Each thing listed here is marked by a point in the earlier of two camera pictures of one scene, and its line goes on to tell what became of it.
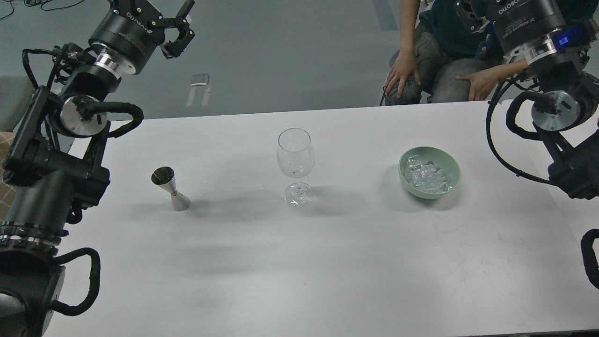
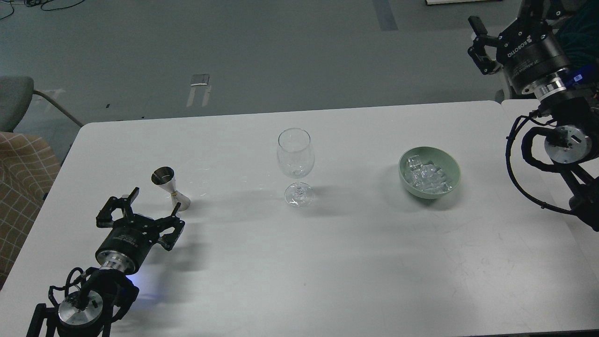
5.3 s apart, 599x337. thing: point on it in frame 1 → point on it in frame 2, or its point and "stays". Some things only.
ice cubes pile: [426, 177] stays
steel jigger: [164, 177] stays
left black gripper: [131, 30] → [127, 242]
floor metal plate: [199, 79] stays
